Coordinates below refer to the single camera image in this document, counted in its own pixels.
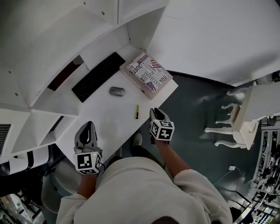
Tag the pink box with printed lid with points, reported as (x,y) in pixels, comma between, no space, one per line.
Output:
(147,75)

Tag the grey computer mouse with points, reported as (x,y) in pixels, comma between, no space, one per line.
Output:
(117,91)

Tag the white and black machine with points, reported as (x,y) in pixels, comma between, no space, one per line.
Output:
(22,160)

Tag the grey vent grille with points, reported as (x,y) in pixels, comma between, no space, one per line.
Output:
(4,138)

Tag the cluttered white shelf rack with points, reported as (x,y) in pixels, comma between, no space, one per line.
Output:
(267,175)

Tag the person's dark trouser leg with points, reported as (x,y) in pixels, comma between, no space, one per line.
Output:
(145,154)

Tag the grey round stool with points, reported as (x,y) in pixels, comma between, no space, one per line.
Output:
(63,186)

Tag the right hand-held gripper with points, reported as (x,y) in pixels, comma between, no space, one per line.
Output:
(163,131)

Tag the black flat device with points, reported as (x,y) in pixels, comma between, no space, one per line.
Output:
(56,123)

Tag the person's left white shoe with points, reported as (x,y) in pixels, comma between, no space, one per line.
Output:
(118,151)

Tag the black keyboard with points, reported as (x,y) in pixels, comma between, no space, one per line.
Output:
(98,76)

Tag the white ornate side table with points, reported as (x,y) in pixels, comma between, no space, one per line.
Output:
(251,113)

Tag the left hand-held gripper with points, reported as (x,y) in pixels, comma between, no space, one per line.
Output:
(86,163)

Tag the white desk with hutch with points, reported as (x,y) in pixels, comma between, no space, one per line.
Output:
(118,118)

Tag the person's white sweatshirt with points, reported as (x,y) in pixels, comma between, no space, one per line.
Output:
(144,192)

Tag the person's left forearm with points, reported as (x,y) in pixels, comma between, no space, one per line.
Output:
(87,184)

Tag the person's right forearm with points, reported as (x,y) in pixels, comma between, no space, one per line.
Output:
(171,158)

